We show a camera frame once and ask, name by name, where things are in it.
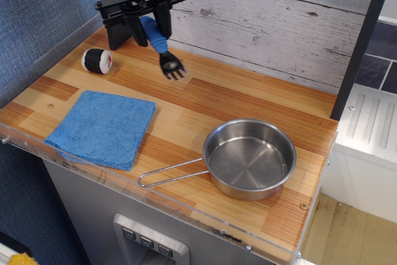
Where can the blue handled metal fork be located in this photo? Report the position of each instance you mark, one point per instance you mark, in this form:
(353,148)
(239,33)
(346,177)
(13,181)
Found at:
(170,65)

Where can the folded blue cloth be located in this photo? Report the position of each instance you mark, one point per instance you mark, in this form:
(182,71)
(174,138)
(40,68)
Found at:
(103,129)

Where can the stainless steel pan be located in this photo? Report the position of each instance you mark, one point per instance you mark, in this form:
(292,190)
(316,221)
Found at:
(248,159)

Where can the plush sushi roll toy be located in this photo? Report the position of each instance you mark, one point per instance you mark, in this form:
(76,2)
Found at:
(97,60)

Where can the silver dispenser button panel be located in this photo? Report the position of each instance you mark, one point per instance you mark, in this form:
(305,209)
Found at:
(141,244)

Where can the white toy sink unit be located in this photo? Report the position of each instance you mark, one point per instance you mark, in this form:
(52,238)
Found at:
(361,168)

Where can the yellow object at corner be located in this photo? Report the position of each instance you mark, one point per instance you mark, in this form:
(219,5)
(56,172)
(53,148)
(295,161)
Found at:
(21,259)

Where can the dark grey right post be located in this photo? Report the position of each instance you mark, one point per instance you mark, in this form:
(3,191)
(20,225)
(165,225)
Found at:
(369,24)

